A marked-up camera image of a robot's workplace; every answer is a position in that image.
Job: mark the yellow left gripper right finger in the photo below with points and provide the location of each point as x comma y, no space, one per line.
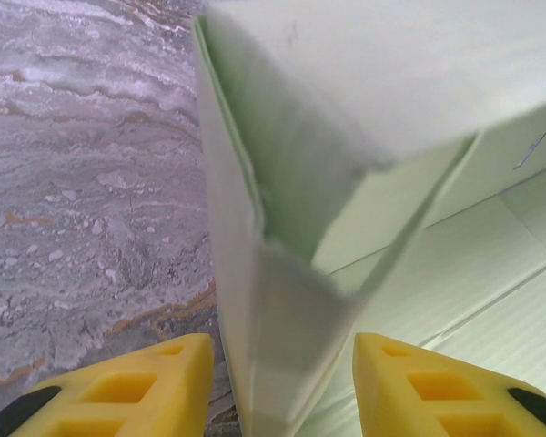
437,391

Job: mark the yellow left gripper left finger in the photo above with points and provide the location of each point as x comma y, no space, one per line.
118,396

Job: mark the light green paper box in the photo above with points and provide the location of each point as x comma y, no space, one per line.
346,136

